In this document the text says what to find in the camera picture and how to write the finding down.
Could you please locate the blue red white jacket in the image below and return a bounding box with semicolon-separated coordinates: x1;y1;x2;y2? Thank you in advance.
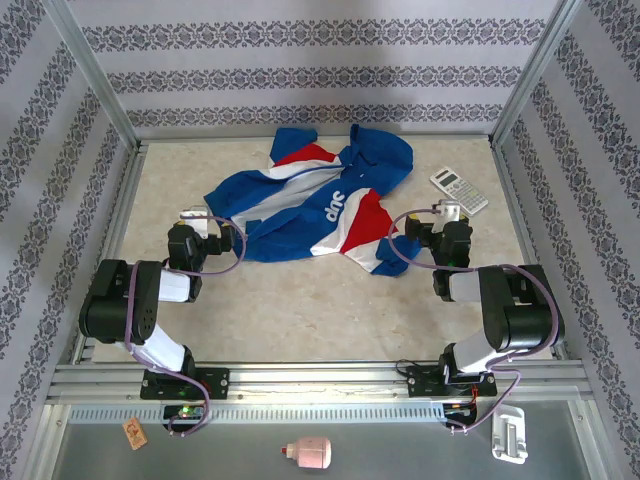
203;123;415;278

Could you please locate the white scientific calculator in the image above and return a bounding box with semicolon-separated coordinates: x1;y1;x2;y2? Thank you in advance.
429;167;490;217

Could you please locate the circuit board with green light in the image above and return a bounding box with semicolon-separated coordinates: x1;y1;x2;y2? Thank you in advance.
163;404;207;422

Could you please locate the small orange printed card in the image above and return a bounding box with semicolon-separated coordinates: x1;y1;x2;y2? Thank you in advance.
122;418;150;450

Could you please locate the pink plastic bottle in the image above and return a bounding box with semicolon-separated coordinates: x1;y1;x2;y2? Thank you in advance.
280;435;333;471

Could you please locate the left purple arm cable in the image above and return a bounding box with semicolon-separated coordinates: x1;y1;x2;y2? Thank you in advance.
124;214;248;439

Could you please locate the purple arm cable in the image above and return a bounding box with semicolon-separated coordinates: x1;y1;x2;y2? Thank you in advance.
124;214;248;439
391;208;559;437

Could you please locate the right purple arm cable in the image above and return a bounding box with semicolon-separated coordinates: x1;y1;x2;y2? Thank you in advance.
391;208;559;437

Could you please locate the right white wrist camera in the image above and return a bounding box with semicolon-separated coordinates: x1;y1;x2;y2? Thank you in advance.
432;198;464;234

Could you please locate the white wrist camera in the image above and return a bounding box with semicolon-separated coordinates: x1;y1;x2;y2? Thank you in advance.
179;204;211;239
432;198;464;234

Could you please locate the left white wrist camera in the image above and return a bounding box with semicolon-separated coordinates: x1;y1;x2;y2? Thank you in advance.
179;204;211;239

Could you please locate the aluminium table edge rail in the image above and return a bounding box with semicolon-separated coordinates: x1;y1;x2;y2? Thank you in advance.
73;142;149;365
490;139;571;362

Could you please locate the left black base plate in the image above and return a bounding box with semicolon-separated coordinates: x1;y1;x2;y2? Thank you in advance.
140;367;231;401

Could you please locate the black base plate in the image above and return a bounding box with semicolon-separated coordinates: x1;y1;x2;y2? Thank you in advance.
405;364;497;399
140;367;231;401

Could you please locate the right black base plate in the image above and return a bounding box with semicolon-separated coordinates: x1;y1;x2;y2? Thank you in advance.
405;364;497;399

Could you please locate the aluminium mounting rail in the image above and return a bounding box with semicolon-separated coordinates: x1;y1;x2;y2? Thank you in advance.
46;360;592;403

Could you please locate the slotted grey cable duct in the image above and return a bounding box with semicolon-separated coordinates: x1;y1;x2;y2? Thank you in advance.
67;403;447;426

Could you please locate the aluminium frame post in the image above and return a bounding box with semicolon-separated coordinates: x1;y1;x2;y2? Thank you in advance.
42;0;143;147
490;0;585;146

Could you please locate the white plastic bracket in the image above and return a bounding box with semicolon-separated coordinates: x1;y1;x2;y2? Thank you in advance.
490;405;529;465

